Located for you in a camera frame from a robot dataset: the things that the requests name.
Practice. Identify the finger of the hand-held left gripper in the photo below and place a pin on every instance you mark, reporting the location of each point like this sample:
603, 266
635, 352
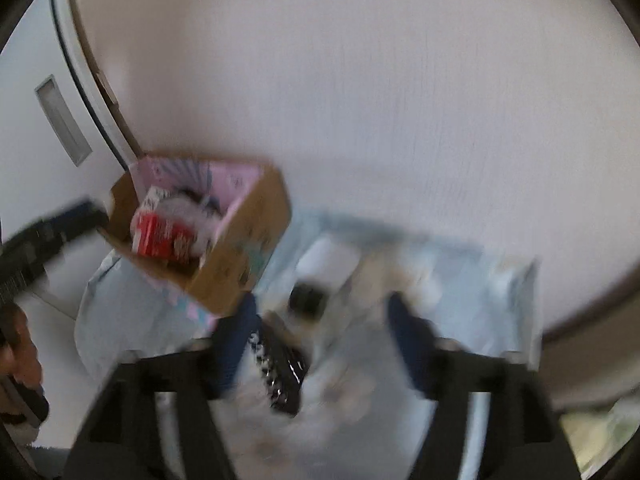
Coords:
75, 215

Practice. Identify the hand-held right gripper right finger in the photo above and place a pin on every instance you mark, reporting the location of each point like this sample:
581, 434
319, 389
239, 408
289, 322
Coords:
407, 340

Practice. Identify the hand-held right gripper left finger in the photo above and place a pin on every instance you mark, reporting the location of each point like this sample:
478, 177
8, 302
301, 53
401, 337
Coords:
235, 340

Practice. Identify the black shiny pouch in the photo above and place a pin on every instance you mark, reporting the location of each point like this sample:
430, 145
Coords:
282, 375

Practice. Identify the red printed packet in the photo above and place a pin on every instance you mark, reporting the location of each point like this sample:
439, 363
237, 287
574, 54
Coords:
160, 235

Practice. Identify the pink printed cardboard box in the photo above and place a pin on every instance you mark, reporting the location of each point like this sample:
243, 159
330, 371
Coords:
250, 240

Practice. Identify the pale printed desktop cloth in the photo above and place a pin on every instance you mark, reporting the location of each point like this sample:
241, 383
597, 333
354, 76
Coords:
475, 300

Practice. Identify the person's left hand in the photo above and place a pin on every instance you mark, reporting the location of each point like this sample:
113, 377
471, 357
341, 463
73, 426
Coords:
22, 355

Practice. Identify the white cabinet door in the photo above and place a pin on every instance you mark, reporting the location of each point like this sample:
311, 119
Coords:
30, 200

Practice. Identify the small black item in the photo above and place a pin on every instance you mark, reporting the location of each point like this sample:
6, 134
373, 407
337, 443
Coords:
307, 297

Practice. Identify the white box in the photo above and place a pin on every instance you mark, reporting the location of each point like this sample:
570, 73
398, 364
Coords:
327, 257

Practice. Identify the white crumpled bag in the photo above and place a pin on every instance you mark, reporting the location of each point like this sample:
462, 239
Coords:
192, 217

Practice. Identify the pale patterned cloth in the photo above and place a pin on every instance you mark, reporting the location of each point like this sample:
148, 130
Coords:
600, 440

